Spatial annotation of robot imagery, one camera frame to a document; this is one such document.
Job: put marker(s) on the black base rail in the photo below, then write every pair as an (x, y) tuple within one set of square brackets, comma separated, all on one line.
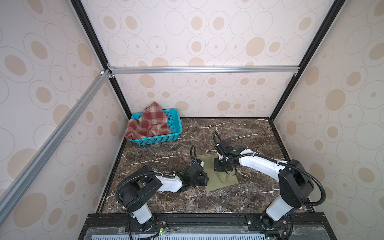
[(298, 226)]

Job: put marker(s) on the left diagonal aluminium frame bar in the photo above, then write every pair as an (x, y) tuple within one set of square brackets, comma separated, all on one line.
[(29, 173)]

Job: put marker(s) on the olive green skirt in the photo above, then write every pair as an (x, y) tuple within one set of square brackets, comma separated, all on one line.
[(217, 180)]

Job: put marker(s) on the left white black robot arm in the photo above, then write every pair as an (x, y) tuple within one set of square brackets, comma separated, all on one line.
[(134, 192)]

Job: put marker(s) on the black corner post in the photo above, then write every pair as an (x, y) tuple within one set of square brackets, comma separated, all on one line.
[(319, 37), (94, 40)]

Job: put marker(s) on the teal plastic basket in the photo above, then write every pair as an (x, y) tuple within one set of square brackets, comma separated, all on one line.
[(174, 124)]

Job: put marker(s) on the red plaid skirt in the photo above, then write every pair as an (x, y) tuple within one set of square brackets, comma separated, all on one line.
[(152, 123)]

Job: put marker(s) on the horizontal aluminium frame bar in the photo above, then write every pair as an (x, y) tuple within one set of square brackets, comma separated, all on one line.
[(202, 70)]

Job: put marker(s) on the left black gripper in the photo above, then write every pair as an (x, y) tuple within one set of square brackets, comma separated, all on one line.
[(203, 178)]

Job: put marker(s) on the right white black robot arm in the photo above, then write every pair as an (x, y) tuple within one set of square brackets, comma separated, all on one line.
[(297, 186)]

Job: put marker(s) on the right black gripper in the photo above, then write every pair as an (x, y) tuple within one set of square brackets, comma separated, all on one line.
[(217, 169)]

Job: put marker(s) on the left black corner post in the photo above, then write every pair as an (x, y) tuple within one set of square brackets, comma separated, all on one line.
[(94, 40)]

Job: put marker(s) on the right black corner post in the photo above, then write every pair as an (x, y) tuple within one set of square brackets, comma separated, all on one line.
[(319, 37)]

